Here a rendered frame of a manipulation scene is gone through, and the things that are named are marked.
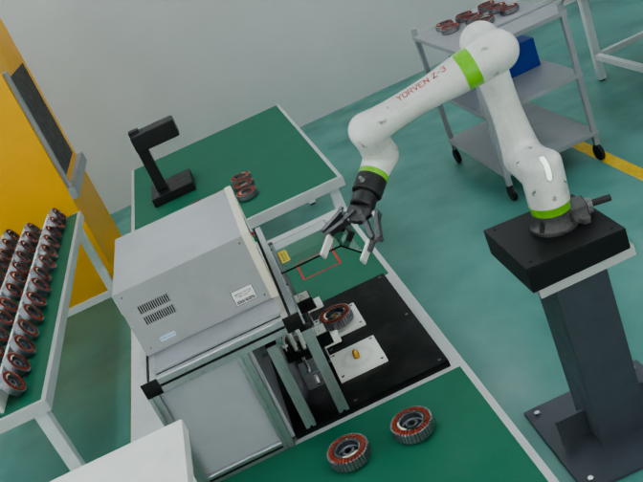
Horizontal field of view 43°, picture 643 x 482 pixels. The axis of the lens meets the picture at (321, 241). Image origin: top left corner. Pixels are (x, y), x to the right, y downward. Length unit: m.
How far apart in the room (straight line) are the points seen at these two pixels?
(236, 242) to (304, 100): 5.59
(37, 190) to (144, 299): 3.69
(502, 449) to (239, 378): 0.69
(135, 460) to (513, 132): 1.54
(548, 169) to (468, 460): 0.93
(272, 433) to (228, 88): 5.55
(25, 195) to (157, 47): 2.22
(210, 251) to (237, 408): 0.42
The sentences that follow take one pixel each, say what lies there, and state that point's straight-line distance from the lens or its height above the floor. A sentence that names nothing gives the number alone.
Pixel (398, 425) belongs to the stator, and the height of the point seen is 0.79.
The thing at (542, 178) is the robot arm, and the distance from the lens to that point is 2.50.
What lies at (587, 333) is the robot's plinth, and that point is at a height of 0.47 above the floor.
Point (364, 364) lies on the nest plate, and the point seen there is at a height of 0.78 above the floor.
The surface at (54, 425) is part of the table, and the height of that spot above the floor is 0.62.
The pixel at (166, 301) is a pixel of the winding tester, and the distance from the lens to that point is 2.18.
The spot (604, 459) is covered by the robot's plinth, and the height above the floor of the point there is 0.02.
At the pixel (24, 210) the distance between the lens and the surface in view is 5.87.
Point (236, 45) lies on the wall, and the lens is 7.49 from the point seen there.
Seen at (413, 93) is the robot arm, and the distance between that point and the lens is 2.34.
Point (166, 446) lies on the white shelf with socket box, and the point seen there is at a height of 1.21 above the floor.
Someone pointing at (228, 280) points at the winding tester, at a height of 1.22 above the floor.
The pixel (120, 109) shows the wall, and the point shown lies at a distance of 7.53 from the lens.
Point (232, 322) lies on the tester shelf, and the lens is 2.19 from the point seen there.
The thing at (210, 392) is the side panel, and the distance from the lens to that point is 2.17.
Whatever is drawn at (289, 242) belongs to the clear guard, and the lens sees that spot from 2.62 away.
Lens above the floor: 2.08
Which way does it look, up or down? 24 degrees down
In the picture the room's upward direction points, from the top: 24 degrees counter-clockwise
